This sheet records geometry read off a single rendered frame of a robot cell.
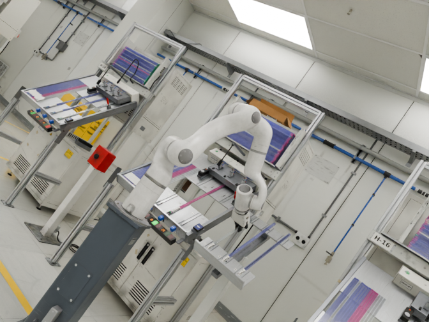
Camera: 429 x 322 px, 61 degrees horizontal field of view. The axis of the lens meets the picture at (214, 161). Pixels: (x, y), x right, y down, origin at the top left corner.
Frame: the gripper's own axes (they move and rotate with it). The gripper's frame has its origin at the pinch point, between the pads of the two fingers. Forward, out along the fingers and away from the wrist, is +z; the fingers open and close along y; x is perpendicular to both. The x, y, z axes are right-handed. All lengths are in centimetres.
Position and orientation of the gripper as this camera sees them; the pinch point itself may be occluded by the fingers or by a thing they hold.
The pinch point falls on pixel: (239, 227)
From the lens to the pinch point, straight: 216.0
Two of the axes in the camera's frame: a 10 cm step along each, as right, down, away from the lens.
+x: -7.0, 4.3, -5.7
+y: -7.1, -4.8, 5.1
